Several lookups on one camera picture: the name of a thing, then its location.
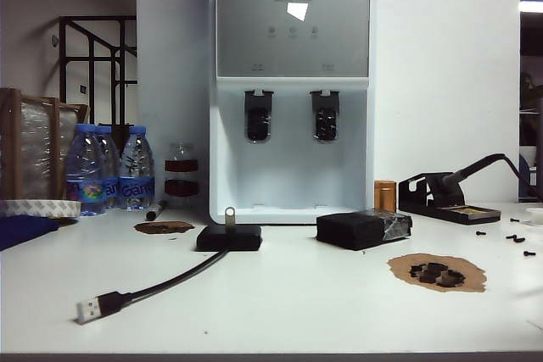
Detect copper cylinder can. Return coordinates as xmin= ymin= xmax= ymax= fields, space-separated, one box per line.
xmin=373 ymin=180 xmax=398 ymax=213

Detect black stair railing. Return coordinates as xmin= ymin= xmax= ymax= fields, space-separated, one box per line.
xmin=59 ymin=15 xmax=137 ymax=127

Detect clear jar red bands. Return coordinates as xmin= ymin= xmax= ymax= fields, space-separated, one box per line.
xmin=164 ymin=141 xmax=200 ymax=209

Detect black USB hub cable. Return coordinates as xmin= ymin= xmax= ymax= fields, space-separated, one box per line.
xmin=76 ymin=249 xmax=230 ymax=324

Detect black dispenser tap paddle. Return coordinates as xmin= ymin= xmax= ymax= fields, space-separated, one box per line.
xmin=244 ymin=89 xmax=272 ymax=143
xmin=310 ymin=89 xmax=341 ymax=143

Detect silver USB flash drive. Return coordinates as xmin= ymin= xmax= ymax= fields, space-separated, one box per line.
xmin=223 ymin=205 xmax=236 ymax=236

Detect black sponge block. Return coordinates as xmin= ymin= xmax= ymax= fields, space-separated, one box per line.
xmin=316 ymin=209 xmax=413 ymax=252

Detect black soldering iron stand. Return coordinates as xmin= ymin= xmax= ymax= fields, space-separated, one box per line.
xmin=398 ymin=172 xmax=502 ymax=226

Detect black marker pen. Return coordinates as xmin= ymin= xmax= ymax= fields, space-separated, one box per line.
xmin=145 ymin=199 xmax=168 ymax=222

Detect clear water bottle blue cap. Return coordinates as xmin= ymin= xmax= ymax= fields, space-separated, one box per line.
xmin=96 ymin=125 xmax=122 ymax=210
xmin=65 ymin=123 xmax=107 ymax=217
xmin=119 ymin=125 xmax=156 ymax=211

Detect black soldering iron cable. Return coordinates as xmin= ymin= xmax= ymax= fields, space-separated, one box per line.
xmin=503 ymin=153 xmax=543 ymax=200

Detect white tape roll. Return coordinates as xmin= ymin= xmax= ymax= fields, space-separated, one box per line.
xmin=0 ymin=198 xmax=82 ymax=221

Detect wooden crate with plastic wrap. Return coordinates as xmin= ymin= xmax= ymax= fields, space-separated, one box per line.
xmin=0 ymin=87 xmax=91 ymax=202

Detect black soldering iron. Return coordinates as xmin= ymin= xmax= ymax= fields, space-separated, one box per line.
xmin=436 ymin=153 xmax=517 ymax=194

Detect large brown patch with holes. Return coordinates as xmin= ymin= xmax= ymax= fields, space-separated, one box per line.
xmin=387 ymin=253 xmax=488 ymax=294

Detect small brown torn patch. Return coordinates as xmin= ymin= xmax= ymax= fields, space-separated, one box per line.
xmin=133 ymin=220 xmax=196 ymax=236

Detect blue spare water jug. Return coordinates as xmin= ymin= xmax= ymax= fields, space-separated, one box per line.
xmin=519 ymin=146 xmax=543 ymax=203

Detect black USB hub box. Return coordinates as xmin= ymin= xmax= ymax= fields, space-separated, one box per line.
xmin=195 ymin=225 xmax=263 ymax=253

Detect blue cloth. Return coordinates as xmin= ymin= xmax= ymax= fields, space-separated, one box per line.
xmin=0 ymin=214 xmax=60 ymax=252

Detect white water dispenser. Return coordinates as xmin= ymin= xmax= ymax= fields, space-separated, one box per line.
xmin=208 ymin=0 xmax=376 ymax=226

